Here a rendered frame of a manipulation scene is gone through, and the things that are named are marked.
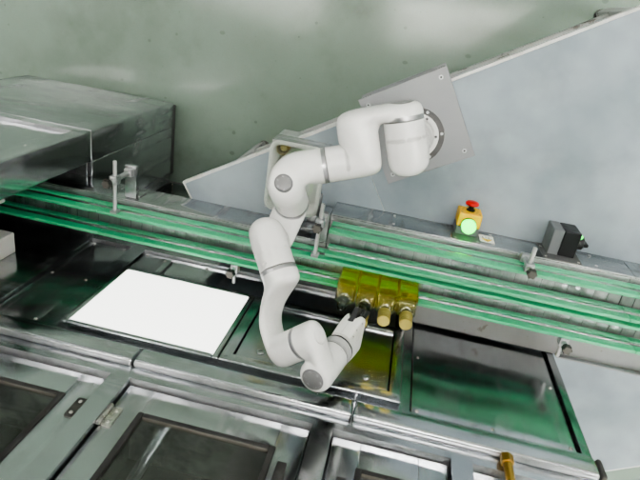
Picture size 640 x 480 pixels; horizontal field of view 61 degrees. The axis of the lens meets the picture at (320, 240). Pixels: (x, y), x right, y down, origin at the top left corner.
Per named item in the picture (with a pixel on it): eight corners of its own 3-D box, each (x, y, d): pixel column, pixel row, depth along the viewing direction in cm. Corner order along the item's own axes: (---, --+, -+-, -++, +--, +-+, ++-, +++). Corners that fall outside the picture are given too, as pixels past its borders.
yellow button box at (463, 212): (452, 224, 171) (453, 232, 165) (458, 202, 168) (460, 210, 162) (474, 229, 171) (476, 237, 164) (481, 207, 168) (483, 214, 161)
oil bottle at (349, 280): (343, 271, 170) (332, 304, 151) (346, 255, 168) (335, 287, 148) (360, 275, 170) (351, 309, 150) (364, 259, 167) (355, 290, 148)
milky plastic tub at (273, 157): (270, 199, 179) (262, 208, 171) (277, 133, 170) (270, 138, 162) (321, 210, 177) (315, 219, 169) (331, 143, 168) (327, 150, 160)
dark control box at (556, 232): (540, 242, 169) (546, 253, 161) (549, 219, 165) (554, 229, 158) (568, 248, 168) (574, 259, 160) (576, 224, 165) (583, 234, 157)
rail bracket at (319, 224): (313, 246, 168) (306, 262, 157) (322, 195, 161) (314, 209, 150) (323, 248, 168) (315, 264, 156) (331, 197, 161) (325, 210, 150)
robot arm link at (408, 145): (394, 168, 141) (387, 182, 126) (389, 117, 137) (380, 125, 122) (432, 164, 138) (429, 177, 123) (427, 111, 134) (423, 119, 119)
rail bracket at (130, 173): (134, 194, 184) (98, 216, 163) (134, 147, 177) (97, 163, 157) (148, 197, 183) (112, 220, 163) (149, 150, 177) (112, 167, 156)
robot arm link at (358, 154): (330, 178, 134) (319, 112, 130) (425, 163, 133) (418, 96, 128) (330, 186, 125) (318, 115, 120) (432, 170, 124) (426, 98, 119)
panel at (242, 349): (125, 273, 173) (60, 329, 142) (125, 265, 172) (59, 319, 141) (403, 337, 164) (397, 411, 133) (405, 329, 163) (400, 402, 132)
